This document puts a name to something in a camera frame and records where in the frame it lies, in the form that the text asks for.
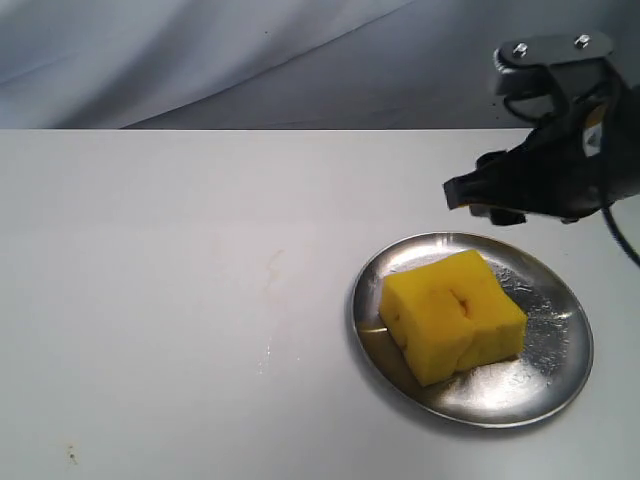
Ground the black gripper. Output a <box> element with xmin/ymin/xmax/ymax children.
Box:
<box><xmin>443</xmin><ymin>95</ymin><xmax>613</xmax><ymax>226</ymax></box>

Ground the yellow sponge block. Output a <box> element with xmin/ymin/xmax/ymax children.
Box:
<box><xmin>378</xmin><ymin>250</ymin><xmax>528</xmax><ymax>387</ymax></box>

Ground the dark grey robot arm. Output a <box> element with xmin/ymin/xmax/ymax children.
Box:
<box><xmin>443</xmin><ymin>69</ymin><xmax>639</xmax><ymax>225</ymax></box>

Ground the round steel plate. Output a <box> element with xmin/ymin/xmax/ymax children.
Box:
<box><xmin>347</xmin><ymin>232</ymin><xmax>594</xmax><ymax>429</ymax></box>

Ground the grey backdrop cloth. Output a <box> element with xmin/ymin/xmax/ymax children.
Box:
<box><xmin>1</xmin><ymin>1</ymin><xmax>639</xmax><ymax>129</ymax></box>

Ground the black camera cable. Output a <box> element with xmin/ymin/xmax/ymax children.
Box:
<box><xmin>502</xmin><ymin>94</ymin><xmax>640</xmax><ymax>266</ymax></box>

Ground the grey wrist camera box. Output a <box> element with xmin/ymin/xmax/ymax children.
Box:
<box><xmin>493</xmin><ymin>31</ymin><xmax>614</xmax><ymax>125</ymax></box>

